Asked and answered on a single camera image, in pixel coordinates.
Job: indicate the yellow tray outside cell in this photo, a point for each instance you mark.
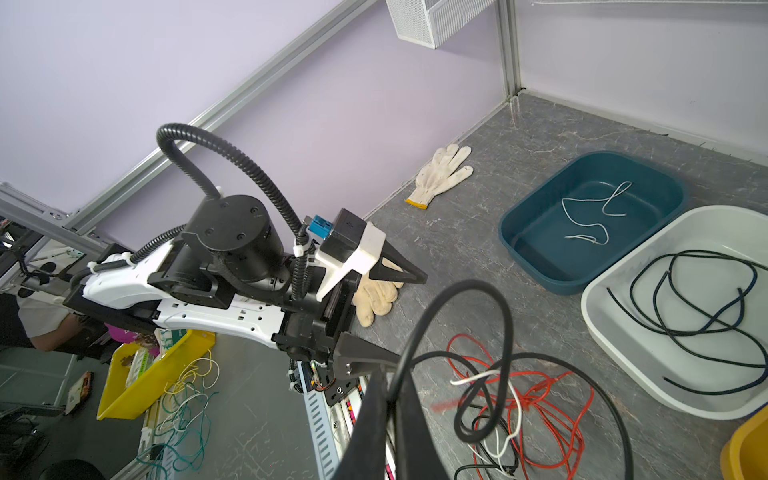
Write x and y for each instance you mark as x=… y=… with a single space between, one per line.
x=122 y=402

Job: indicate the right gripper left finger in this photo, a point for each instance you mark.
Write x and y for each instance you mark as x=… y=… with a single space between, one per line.
x=365 y=456

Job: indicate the teal plastic bin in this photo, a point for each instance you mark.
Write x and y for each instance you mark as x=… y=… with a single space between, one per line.
x=587 y=216

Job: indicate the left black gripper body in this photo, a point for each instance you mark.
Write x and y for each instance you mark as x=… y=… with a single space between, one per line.
x=310 y=329

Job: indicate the yellow plastic bin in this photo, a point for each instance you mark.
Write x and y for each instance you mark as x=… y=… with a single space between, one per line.
x=745 y=454

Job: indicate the white plastic bin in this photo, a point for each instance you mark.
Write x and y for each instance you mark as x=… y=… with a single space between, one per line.
x=685 y=313

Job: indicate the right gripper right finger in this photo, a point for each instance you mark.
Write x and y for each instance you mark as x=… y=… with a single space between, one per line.
x=416 y=455

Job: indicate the beige rubber glove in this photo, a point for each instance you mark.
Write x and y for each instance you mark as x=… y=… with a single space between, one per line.
x=374 y=298

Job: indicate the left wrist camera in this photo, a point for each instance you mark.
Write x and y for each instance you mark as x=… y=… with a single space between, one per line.
x=349 y=244

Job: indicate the white cotton glove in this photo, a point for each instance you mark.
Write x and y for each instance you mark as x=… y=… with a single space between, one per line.
x=445 y=171

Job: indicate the small white mesh basket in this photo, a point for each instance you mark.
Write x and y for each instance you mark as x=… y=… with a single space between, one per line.
x=432 y=23

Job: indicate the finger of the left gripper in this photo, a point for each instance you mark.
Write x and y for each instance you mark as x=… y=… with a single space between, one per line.
x=392 y=266
x=355 y=357

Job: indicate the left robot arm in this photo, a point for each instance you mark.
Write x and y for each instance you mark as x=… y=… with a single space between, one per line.
x=244 y=265

